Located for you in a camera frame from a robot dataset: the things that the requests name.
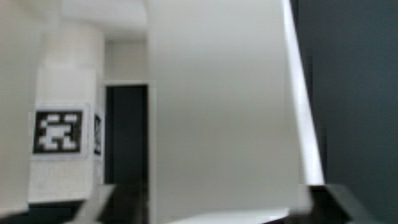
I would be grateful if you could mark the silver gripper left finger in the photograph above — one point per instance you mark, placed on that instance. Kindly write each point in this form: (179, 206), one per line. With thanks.
(108, 207)

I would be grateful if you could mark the white chair leg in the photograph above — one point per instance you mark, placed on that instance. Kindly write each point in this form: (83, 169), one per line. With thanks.
(67, 147)

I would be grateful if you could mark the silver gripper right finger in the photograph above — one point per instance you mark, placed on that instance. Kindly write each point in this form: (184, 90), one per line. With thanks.
(337, 207)

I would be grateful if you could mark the white chair side frame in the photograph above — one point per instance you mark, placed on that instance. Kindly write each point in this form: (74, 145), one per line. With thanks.
(232, 136)

